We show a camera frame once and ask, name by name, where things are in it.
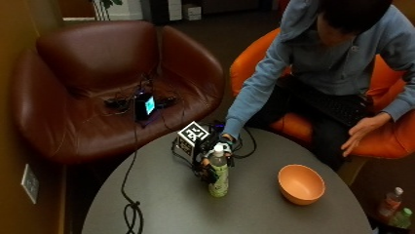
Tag brown leather armchair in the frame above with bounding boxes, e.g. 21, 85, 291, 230
11, 19, 226, 165

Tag green tea bottle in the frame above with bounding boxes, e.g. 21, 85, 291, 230
207, 144, 231, 199

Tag black cable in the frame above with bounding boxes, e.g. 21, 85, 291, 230
120, 120, 145, 234

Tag orange armchair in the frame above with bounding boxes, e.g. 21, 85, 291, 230
229, 27, 415, 160

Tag pink drink bottle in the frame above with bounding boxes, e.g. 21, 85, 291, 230
378, 186, 404, 218

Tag black keyboard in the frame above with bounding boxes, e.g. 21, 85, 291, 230
285, 76, 375, 128

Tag black device with lit screen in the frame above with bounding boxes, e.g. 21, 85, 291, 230
133, 92, 158, 121

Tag orange bowl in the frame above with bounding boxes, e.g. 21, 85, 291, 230
277, 164, 327, 207

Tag white box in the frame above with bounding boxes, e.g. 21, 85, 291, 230
181, 3, 203, 21

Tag the person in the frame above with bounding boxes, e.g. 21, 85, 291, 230
222, 0, 415, 172

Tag white wall socket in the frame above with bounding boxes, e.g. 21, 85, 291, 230
20, 163, 41, 205

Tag green capped bottle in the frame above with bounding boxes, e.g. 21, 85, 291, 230
388, 208, 415, 229

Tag white marker cube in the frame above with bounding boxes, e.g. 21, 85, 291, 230
174, 120, 211, 160

